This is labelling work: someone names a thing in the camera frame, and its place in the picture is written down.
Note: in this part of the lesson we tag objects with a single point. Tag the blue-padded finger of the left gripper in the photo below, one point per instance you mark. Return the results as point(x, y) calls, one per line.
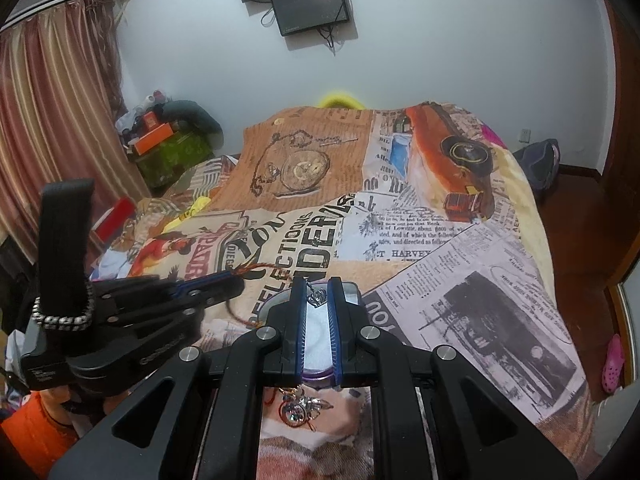
point(206, 291)

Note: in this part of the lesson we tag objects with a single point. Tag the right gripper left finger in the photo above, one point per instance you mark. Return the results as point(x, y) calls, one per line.
point(294, 330)

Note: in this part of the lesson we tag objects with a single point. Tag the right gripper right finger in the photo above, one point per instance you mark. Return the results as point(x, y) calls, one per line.
point(343, 301)

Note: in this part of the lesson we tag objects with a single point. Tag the purple heart-shaped jewelry tin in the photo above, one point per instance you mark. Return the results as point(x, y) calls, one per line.
point(317, 370)

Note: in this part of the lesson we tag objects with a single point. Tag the crystal flower brooch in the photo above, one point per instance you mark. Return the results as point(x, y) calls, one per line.
point(294, 407)

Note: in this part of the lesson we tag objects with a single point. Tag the red gift box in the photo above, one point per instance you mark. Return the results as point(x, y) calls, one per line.
point(111, 223)

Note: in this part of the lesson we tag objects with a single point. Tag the printed newspaper-pattern bedspread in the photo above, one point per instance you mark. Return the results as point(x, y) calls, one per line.
point(423, 208)

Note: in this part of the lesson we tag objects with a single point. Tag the orange box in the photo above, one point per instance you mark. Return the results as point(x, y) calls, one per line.
point(157, 135)

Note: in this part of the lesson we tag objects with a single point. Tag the striped red curtain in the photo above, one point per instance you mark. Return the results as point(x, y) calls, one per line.
point(61, 93)

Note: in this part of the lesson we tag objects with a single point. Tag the dark blue backpack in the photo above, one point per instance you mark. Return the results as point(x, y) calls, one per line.
point(540, 163)

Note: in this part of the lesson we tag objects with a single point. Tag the pink croc shoe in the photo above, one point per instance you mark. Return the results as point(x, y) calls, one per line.
point(613, 365)

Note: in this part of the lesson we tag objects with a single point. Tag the white wall socket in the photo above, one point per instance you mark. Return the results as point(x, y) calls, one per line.
point(524, 136)

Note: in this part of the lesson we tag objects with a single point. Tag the small black wall monitor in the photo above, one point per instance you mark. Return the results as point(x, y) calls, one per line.
point(295, 16)

